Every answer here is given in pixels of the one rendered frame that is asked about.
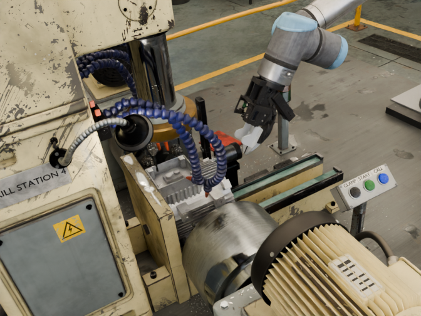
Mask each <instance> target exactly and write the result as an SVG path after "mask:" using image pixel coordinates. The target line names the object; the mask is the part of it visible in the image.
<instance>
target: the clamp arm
mask: <svg viewBox="0 0 421 316"><path fill-rule="evenodd" d="M195 105H196V108H197V120H198V121H199V120H200V121H202V122H203V125H208V124H207V114H206V108H205V100H204V99H203V98H202V97H201V96H199V97H195ZM200 142H201V146H200V149H201V151H202V156H203V159H206V158H209V160H210V159H212V160H213V158H212V156H211V145H210V143H209V141H208V139H205V137H204V135H201V134H200Z"/></svg>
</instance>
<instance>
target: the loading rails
mask: <svg viewBox="0 0 421 316"><path fill-rule="evenodd" d="M323 158H324V157H323V156H322V155H321V154H319V153H317V152H314V153H312V154H309V155H307V156H304V157H302V158H300V159H298V160H296V161H293V162H290V163H289V164H286V165H284V166H282V167H279V168H277V169H275V170H273V171H270V172H267V173H265V174H263V175H261V176H259V177H256V178H254V179H251V180H250V181H247V182H244V183H242V184H240V185H238V186H236V187H233V188H231V192H232V193H233V195H234V196H233V197H234V200H235V202H237V201H251V202H254V203H257V204H258V205H260V206H261V207H262V208H263V209H264V210H265V211H266V212H267V213H268V214H269V215H270V216H271V217H272V218H273V219H274V220H275V221H276V222H277V223H278V224H279V225H281V224H282V223H284V222H285V221H287V220H288V219H290V218H292V217H293V216H295V215H298V214H301V213H304V212H307V211H321V210H323V209H326V210H328V211H329V212H330V213H331V214H332V213H334V212H336V211H338V210H340V209H339V207H338V205H337V203H336V201H335V199H334V197H333V196H332V194H331V192H330V189H332V188H334V187H336V186H338V185H340V184H342V183H343V175H344V172H343V171H341V169H339V168H338V167H336V166H333V170H331V171H329V172H326V173H324V174H323Z"/></svg>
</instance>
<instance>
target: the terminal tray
mask: <svg viewBox="0 0 421 316"><path fill-rule="evenodd" d="M181 157H183V159H181ZM157 166H158V169H159V171H158V172H157V171H156V166H153V167H150V168H148V169H145V172H146V173H147V175H148V176H149V175H150V176H149V178H150V179H151V180H152V182H153V183H154V185H155V186H156V188H157V189H158V190H159V191H160V192H161V194H162V196H163V198H164V199H165V200H166V202H167V204H171V205H172V204H174V205H175V203H176V202H178V203H179V202H180V201H184V199H188V197H190V198H192V196H193V195H194V196H196V194H197V193H198V194H200V192H202V189H201V185H199V186H198V185H196V184H193V183H192V182H191V181H190V180H188V179H186V177H187V176H192V168H191V166H190V161H189V160H188V159H187V158H186V156H185V155H181V156H178V157H176V158H173V159H171V160H169V161H165V162H163V163H161V164H157ZM149 169H151V171H148V170H149ZM159 184H162V186H159Z"/></svg>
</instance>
